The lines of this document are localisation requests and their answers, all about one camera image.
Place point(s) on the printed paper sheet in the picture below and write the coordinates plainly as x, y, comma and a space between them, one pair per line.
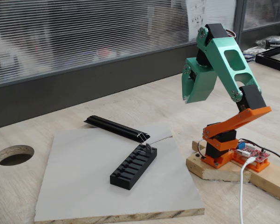
212, 14

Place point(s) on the long wooden plank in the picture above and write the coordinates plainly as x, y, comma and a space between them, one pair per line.
270, 184

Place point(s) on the black rectangular frame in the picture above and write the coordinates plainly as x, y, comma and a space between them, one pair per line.
268, 61

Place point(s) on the wooden base block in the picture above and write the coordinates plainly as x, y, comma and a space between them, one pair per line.
223, 173

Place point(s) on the red controller board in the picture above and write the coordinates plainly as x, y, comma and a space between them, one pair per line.
258, 155

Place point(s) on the black slotted plastic block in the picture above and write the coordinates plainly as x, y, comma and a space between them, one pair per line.
130, 172

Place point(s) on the clear plastic parts bag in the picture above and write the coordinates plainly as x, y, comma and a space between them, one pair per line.
272, 41

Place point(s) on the grey laminated board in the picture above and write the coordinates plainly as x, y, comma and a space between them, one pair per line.
84, 175

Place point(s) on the black aluminium profile rail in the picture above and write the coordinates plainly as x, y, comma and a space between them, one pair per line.
116, 128

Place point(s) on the white packet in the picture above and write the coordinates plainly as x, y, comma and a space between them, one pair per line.
254, 50

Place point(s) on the stack of blue cards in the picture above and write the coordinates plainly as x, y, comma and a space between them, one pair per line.
249, 58

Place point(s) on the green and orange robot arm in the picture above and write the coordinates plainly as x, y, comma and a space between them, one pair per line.
223, 56

